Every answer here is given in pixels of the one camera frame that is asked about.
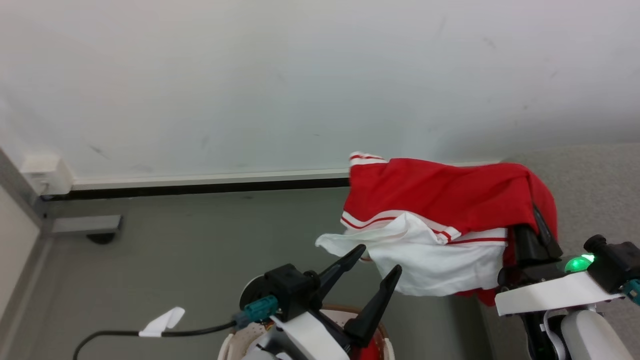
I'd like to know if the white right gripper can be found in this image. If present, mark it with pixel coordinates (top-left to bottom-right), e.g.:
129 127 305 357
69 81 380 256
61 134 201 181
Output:
494 204 626 317

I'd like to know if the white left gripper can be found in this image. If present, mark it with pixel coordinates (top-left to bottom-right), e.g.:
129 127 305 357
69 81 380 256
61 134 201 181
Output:
260 244 403 360

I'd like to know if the red and white garment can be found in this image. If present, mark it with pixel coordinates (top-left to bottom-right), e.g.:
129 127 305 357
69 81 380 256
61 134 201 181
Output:
315 151 559 307

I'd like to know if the white laundry basket brown rim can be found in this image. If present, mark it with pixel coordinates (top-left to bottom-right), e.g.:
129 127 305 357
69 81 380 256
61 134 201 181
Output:
217 304 396 360

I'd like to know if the red cloth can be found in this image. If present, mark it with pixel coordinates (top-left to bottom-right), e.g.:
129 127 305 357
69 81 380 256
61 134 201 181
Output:
350 336 386 360

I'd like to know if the grey fabric sofa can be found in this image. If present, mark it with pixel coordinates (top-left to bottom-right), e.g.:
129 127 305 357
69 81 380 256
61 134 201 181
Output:
477 143 640 360

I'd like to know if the black skirting strip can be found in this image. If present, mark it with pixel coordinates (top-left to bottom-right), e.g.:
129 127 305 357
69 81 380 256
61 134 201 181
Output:
44 177 352 202

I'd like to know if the white tape tag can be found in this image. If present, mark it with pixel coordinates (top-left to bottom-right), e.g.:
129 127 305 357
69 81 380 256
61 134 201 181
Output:
138 306 186 338

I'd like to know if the beige panel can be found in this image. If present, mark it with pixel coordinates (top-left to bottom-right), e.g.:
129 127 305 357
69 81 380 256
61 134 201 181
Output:
0 184 42 323

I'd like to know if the teal cable connector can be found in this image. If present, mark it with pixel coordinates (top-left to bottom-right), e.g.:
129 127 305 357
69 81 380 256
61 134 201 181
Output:
233 294 279 329
622 278 640 306

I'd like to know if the black cable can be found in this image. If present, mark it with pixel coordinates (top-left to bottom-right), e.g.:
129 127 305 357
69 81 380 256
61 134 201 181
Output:
73 321 237 360

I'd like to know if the white wall cable duct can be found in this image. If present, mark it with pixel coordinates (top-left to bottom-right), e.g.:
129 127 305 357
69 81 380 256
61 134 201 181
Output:
71 160 502 191

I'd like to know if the grey frame foot bar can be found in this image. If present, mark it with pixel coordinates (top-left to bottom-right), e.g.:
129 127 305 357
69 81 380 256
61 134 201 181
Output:
49 214 124 237

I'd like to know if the white wall junction box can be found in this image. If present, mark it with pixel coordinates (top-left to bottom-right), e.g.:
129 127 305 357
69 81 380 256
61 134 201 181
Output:
21 154 75 196

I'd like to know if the grey metal frame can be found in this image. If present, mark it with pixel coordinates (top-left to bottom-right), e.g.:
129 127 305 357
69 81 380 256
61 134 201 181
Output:
0 147 57 360

